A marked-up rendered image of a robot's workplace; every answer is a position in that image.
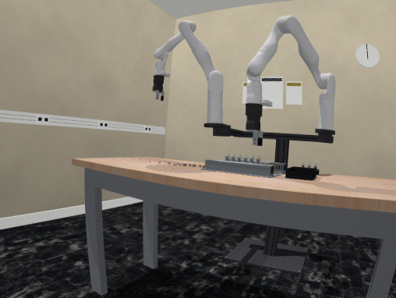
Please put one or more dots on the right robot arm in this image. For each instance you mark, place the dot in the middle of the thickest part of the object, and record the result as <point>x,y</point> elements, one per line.
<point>215,78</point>

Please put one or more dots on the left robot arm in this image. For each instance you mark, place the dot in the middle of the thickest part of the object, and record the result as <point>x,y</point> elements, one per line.
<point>290,25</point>

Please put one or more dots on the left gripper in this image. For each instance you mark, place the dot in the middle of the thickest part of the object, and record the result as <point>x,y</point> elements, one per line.
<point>254,104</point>

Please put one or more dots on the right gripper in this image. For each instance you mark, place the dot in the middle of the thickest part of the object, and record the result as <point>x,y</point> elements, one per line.
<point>159,75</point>

